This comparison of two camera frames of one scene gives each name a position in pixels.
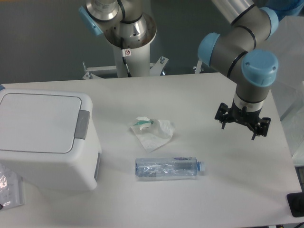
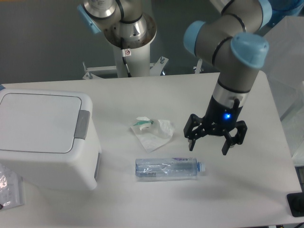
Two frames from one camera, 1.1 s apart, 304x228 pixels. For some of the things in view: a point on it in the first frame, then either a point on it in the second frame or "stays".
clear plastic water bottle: (168, 166) stays
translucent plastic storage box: (287, 41) stays
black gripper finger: (260, 128) -> (238, 138)
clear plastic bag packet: (12, 188) stays
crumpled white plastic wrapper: (152, 134) stays
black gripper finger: (222, 113) -> (195, 128)
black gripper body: (249, 118) -> (221, 119)
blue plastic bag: (283, 8) stays
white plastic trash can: (49, 137) stays
